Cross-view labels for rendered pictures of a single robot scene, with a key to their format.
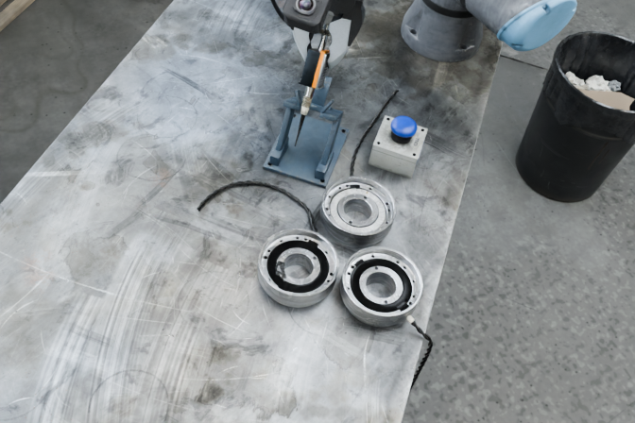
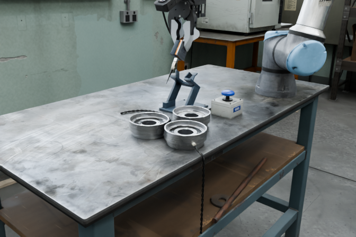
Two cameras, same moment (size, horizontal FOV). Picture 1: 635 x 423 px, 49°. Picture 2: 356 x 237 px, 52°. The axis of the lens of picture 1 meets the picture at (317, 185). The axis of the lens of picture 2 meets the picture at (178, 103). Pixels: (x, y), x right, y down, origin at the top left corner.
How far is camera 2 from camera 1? 0.70 m
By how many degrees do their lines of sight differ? 39
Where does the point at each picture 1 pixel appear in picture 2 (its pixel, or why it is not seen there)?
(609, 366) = not seen: outside the picture
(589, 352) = not seen: outside the picture
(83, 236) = (68, 113)
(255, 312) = (121, 137)
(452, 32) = (274, 81)
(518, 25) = (292, 55)
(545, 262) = not seen: outside the picture
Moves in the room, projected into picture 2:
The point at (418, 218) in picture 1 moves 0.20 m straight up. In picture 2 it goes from (225, 128) to (229, 56)
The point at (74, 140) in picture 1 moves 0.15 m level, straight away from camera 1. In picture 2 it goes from (87, 96) to (96, 85)
